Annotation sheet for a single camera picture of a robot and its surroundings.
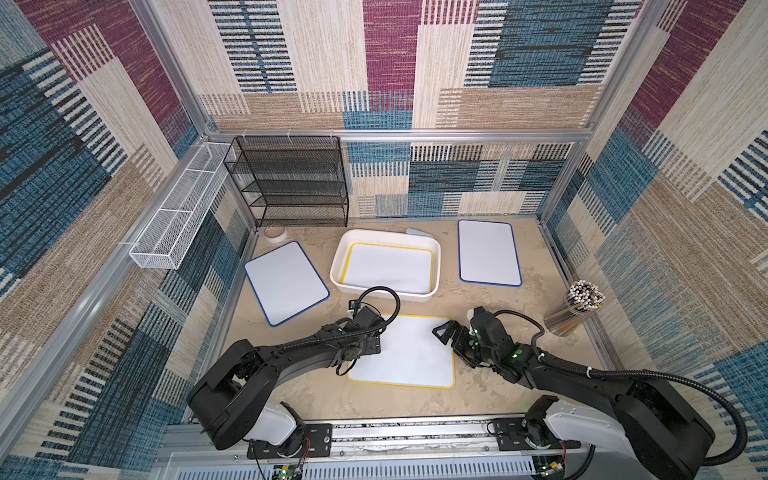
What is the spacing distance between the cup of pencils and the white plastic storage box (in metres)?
0.37

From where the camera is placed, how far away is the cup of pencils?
0.79 m

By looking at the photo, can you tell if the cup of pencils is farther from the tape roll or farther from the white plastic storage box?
the tape roll

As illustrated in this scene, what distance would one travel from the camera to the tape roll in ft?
3.85

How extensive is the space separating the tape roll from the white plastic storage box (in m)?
0.25

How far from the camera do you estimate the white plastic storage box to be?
1033 millimetres

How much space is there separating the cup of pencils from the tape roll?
3.20 ft

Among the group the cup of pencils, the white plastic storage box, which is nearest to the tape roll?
the white plastic storage box
